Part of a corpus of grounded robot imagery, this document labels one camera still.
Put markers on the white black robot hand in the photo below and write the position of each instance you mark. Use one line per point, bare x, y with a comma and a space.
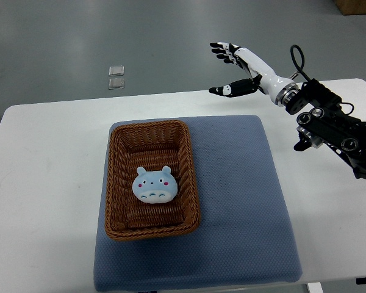
260, 75

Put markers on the blue plush toy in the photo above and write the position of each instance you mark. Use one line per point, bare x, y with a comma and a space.
155, 187

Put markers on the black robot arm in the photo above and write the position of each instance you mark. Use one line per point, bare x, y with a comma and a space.
321, 120

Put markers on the brown wicker basket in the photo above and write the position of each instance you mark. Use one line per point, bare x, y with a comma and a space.
152, 145

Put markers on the brown cardboard box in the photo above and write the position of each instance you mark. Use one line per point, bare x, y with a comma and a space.
351, 7

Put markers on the blue padded mat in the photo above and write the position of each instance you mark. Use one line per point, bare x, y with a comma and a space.
245, 235

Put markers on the upper metal floor plate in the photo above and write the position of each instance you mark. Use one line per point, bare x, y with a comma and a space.
116, 70

